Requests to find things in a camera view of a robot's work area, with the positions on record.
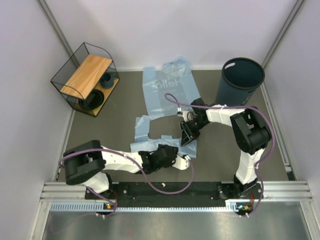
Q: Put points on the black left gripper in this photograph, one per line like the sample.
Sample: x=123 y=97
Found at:
x=160 y=146

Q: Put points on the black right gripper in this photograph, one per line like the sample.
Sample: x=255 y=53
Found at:
x=186 y=137

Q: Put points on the light blue printed trash bag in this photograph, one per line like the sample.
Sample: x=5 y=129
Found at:
x=174 y=78

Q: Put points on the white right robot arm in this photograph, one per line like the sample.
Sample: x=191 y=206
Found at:
x=251 y=132

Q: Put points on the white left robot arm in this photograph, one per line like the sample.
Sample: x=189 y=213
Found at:
x=87 y=168

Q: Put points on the dark blue trash bin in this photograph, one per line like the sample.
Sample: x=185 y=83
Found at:
x=240 y=78

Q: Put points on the black bowl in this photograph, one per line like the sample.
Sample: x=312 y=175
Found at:
x=93 y=101

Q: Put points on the dark blue mug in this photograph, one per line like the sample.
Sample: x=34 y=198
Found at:
x=107 y=81

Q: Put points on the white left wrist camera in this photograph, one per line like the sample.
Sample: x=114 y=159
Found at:
x=182 y=162

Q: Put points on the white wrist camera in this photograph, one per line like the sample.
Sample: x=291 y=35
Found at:
x=182 y=162
x=186 y=115

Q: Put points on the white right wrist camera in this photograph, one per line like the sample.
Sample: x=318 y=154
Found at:
x=186 y=115

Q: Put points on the black wire shelf rack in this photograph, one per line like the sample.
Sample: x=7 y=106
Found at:
x=81 y=74

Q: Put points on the aluminium frame rail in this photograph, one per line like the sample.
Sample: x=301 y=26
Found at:
x=199 y=197

